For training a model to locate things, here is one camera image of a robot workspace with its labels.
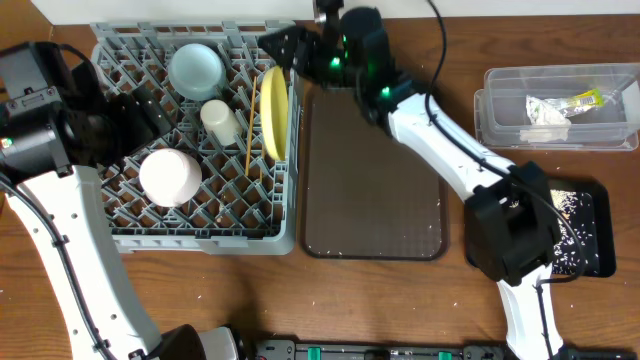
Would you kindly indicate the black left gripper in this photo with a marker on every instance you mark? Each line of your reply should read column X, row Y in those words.
column 122, row 122

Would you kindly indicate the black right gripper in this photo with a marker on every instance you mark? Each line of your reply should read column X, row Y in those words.
column 302, row 55

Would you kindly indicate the plain wooden chopstick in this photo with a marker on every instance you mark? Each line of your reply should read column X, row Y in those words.
column 250, row 128

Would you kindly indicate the yellow plate with crumbs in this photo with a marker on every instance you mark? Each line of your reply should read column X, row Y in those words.
column 274, row 112

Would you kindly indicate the light blue bowl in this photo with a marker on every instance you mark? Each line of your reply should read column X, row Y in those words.
column 196, row 72

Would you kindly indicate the cream plastic cup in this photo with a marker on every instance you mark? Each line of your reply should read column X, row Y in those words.
column 218, row 118

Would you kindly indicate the pink bowl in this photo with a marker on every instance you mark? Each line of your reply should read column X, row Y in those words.
column 169, row 177

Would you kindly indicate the green orange snack wrapper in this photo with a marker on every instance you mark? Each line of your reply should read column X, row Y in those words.
column 578, row 104

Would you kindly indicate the patterned wooden chopstick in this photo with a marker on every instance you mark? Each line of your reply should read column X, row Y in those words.
column 264, row 170

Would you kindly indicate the white wrapper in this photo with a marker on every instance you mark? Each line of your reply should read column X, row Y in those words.
column 546, row 123

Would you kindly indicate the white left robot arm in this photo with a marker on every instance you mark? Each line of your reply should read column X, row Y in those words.
column 104, row 317

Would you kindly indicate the grey plastic dish rack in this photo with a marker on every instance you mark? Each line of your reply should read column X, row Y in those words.
column 231, row 214

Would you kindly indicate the dark brown serving tray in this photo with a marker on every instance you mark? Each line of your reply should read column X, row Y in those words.
column 365, row 195

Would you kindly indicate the clear plastic container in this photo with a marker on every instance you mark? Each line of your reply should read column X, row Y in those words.
column 500, row 106

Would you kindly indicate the scattered rice food scraps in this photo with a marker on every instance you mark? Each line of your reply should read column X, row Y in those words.
column 577, row 209

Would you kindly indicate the black plastic tray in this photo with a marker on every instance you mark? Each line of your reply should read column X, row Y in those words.
column 528, row 221

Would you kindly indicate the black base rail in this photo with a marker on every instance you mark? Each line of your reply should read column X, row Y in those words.
column 280, row 349

